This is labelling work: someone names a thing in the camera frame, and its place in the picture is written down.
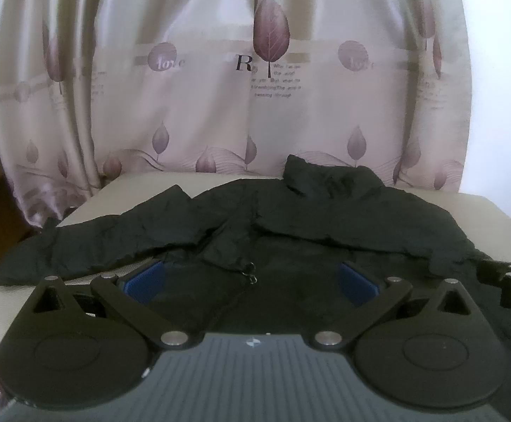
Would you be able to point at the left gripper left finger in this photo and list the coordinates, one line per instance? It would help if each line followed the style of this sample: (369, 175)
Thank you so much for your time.
(80, 346)

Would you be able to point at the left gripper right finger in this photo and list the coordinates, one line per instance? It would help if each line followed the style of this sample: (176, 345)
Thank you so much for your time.
(438, 352)

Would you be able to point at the black jacket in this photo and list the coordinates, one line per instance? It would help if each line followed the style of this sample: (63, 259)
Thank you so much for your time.
(264, 253)

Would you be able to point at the pink leaf-print curtain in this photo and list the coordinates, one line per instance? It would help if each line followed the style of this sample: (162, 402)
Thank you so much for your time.
(93, 89)

